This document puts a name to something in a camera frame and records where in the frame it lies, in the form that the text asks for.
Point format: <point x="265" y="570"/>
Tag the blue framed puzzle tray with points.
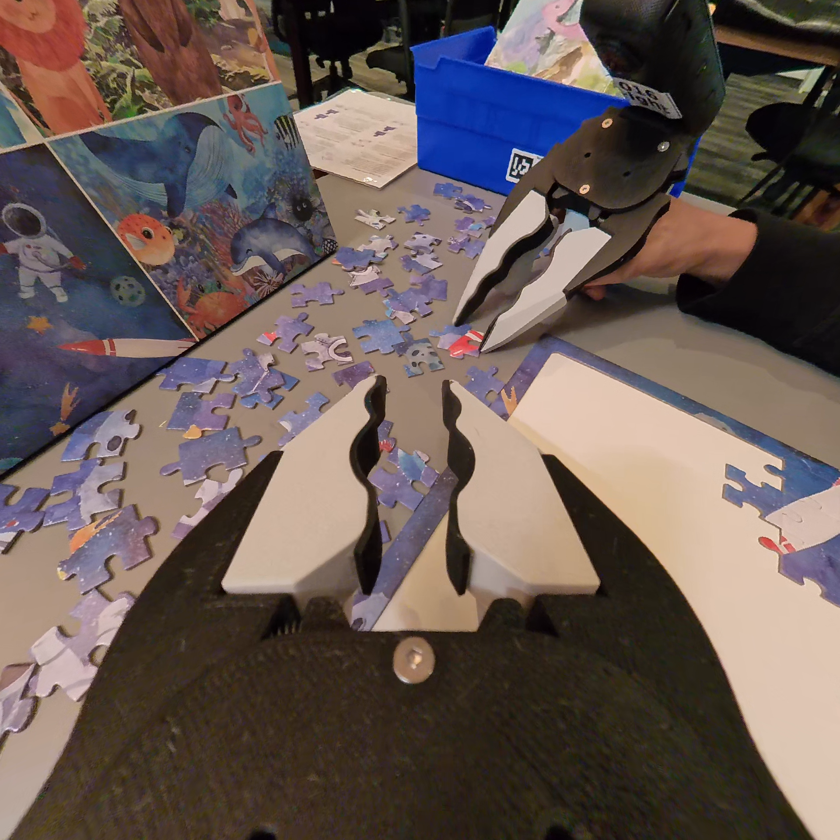
<point x="623" y="459"/>

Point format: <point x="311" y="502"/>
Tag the person's right hand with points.
<point x="702" y="243"/>

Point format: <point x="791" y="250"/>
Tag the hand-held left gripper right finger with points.
<point x="525" y="525"/>

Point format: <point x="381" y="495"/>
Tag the illustrated puzzle box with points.
<point x="164" y="164"/>

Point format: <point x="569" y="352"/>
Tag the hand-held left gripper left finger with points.
<point x="302" y="525"/>

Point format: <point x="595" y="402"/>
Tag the black office chair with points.
<point x="787" y="131"/>

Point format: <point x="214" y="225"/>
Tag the dinosaur puzzle board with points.
<point x="544" y="46"/>

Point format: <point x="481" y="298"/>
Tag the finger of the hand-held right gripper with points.
<point x="515" y="233"/>
<point x="564" y="275"/>

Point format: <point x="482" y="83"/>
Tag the blue plastic bin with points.
<point x="459" y="118"/>

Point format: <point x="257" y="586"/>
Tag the assembled rocket puzzle section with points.
<point x="807" y="525"/>

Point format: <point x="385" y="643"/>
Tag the red white puzzle piece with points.
<point x="466" y="342"/>

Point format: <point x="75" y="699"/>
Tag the laminated instruction sheet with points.
<point x="354" y="134"/>

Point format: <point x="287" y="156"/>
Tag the scatter of purple puzzle pieces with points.
<point x="203" y="453"/>

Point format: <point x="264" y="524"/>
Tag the person's right forearm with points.
<point x="787" y="289"/>

